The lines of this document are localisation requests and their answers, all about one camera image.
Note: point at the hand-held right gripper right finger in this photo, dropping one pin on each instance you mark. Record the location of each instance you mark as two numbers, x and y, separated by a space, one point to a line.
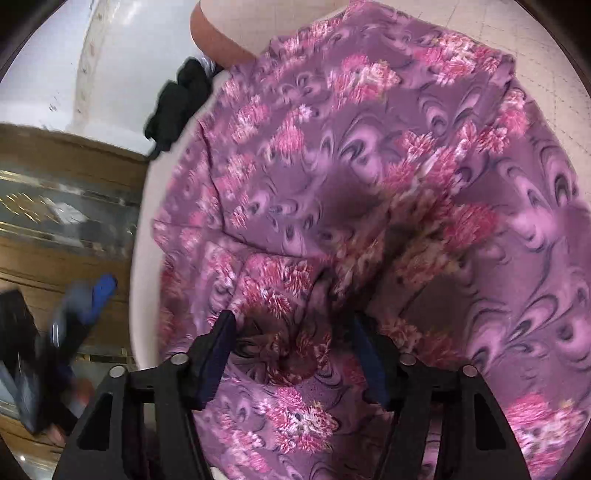
370 364

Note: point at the black cloth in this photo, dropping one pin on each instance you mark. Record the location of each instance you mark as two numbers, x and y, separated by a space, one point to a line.
178 108

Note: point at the wooden door with glass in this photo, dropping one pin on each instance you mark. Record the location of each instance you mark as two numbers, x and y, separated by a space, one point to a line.
55 221

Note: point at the purple floral cloth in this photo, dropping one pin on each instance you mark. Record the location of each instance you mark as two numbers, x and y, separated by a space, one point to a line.
369 207

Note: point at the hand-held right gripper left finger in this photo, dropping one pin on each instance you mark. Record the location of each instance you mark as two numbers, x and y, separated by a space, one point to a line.
216 357

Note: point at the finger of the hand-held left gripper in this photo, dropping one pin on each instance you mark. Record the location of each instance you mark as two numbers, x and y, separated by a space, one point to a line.
99 297

